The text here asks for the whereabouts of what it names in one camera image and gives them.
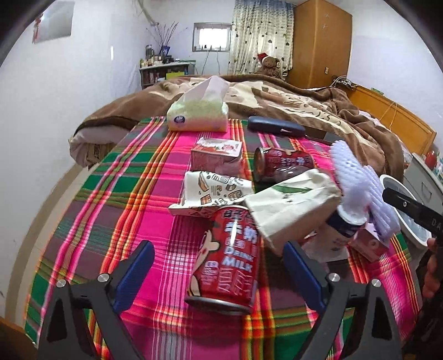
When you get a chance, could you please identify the right hand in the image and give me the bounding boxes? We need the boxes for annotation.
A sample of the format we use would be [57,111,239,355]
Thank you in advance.
[423,238,440,299]

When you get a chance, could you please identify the teddy bear with santa hat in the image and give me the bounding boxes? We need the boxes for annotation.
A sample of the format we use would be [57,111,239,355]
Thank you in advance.
[256,53,282,79]

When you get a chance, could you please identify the pink plaid tablecloth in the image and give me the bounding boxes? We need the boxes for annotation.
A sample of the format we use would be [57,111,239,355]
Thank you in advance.
[24,116,421,360]

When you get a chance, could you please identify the patterned window curtain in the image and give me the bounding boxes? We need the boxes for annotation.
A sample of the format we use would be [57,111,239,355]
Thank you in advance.
[228,1,295,76]

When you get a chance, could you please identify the small pink carton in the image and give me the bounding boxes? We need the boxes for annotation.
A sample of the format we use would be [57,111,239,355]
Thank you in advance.
[348,222,390,263]

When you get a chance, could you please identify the white trash bin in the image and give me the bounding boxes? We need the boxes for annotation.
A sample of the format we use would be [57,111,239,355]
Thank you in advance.
[379,175,432,250]

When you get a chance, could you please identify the brown fleece blanket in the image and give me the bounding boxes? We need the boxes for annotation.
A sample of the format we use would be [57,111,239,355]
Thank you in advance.
[69,74,404,181]

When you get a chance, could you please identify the dried branches in vase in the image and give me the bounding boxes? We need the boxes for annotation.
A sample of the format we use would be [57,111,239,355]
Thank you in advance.
[147,22,187,57]

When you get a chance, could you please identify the small window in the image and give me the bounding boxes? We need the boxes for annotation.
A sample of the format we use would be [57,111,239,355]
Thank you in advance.
[192,22,232,53]

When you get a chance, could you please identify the red jar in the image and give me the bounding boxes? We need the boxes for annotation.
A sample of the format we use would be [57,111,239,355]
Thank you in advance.
[425,150,438,170]

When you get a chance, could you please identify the white yogurt bottle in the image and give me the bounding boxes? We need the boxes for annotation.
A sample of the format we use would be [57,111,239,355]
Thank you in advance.
[302,205,369,263]

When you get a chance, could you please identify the wall poster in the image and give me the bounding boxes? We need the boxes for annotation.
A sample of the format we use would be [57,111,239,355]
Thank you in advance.
[32,1,75,44]

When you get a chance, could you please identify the cluttered white shelf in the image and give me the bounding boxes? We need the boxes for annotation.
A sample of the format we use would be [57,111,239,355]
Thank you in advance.
[139,61,195,89]

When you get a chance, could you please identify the red milk can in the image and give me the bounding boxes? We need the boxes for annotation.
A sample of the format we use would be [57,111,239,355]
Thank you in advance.
[186,205,261,315]

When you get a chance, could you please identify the beige paper bag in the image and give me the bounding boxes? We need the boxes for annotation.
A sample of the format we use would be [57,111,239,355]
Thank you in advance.
[244,169,342,256]

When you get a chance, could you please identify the wooden headboard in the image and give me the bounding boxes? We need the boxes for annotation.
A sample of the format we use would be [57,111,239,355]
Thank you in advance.
[342,86,437,155]

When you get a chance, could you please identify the soft tissue pack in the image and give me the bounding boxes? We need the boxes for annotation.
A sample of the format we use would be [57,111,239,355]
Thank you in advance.
[166,76,229,133]

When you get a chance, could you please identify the grey drawer nightstand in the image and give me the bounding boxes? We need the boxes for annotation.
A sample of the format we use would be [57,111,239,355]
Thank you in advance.
[403,153,443,214]

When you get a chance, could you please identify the printed paper food bag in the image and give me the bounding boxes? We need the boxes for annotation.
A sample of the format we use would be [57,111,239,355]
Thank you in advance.
[168,171,254,217]

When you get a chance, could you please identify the pink strawberry milk carton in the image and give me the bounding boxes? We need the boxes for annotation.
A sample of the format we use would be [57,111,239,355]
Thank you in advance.
[191,137,243,176]

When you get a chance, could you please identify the wooden wardrobe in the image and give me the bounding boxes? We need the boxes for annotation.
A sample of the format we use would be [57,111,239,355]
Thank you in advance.
[286,0,352,89]

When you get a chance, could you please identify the dark blue glasses case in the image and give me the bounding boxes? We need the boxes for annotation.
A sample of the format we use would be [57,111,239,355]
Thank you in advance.
[247,116,306,138]

